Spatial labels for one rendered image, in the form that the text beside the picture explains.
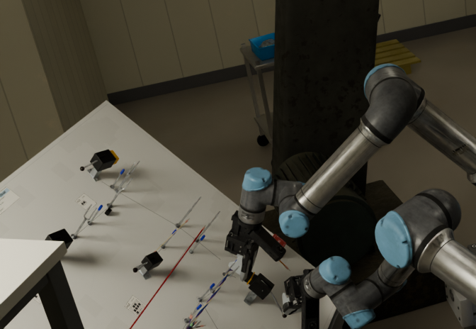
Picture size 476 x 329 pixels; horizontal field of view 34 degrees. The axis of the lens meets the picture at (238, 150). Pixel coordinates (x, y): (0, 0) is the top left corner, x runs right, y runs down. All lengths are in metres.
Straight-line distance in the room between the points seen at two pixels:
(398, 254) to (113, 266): 0.84
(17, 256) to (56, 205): 1.02
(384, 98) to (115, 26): 5.68
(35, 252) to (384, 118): 0.99
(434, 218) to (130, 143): 1.14
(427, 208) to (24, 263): 0.92
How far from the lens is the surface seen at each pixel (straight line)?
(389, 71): 2.02
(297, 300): 2.20
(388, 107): 1.90
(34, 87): 5.45
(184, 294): 2.24
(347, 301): 2.05
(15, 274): 1.17
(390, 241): 1.72
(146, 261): 2.16
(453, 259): 1.68
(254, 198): 2.11
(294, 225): 1.98
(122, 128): 2.56
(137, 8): 7.38
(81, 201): 2.28
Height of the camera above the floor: 2.39
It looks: 24 degrees down
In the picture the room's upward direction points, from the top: 13 degrees counter-clockwise
